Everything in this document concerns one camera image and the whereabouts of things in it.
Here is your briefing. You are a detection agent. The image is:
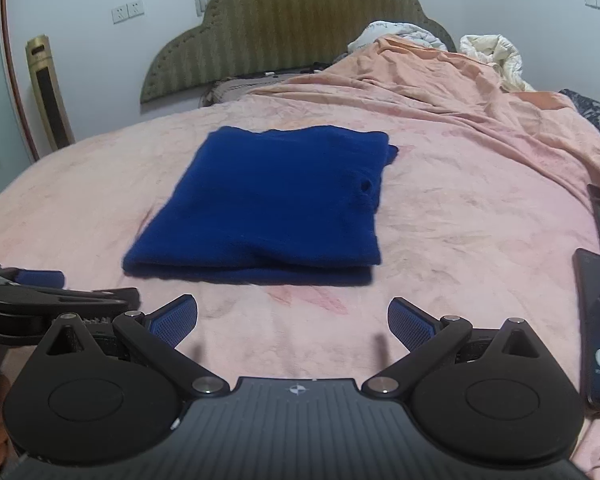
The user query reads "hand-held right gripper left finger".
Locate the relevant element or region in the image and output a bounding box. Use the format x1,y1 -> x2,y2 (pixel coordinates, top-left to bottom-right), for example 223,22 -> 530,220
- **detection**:
35,295 -> 231,401

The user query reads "white printed quilt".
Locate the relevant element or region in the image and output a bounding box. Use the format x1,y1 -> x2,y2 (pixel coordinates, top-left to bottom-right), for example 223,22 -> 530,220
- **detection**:
347,21 -> 448,53

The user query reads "cream quilt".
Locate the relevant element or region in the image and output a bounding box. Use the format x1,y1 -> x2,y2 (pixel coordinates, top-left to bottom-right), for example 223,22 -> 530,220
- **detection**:
460,34 -> 537,92

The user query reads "pink floral blanket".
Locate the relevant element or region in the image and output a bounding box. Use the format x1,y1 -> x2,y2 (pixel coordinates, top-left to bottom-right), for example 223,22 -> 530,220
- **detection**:
0,77 -> 600,480

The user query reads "gold tower air conditioner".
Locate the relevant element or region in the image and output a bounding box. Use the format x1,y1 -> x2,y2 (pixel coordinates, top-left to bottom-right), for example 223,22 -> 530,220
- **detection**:
25,35 -> 76,152

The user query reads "green upholstered headboard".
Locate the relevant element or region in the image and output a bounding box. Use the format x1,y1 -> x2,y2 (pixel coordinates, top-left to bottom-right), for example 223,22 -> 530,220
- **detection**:
140,0 -> 456,106

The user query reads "peach blanket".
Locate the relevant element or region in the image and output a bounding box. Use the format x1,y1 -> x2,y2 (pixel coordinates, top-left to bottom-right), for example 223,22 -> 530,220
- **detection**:
250,35 -> 600,196

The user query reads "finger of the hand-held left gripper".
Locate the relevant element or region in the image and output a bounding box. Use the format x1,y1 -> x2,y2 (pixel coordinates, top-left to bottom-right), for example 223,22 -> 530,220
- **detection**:
10,286 -> 142,318
0,262 -> 65,287

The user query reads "blue beaded sweater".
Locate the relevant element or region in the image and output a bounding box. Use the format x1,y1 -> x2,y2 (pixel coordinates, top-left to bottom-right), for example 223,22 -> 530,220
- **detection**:
122,126 -> 399,286

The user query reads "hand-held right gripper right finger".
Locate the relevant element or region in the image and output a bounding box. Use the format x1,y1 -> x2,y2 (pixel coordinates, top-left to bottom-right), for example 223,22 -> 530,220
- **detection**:
362,297 -> 551,401

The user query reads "dark patterned cloth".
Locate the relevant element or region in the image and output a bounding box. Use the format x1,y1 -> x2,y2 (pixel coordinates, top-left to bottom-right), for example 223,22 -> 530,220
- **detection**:
559,88 -> 600,144

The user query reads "brown door frame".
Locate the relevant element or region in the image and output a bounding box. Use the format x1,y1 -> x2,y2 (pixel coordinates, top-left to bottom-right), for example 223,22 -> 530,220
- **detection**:
0,0 -> 37,162

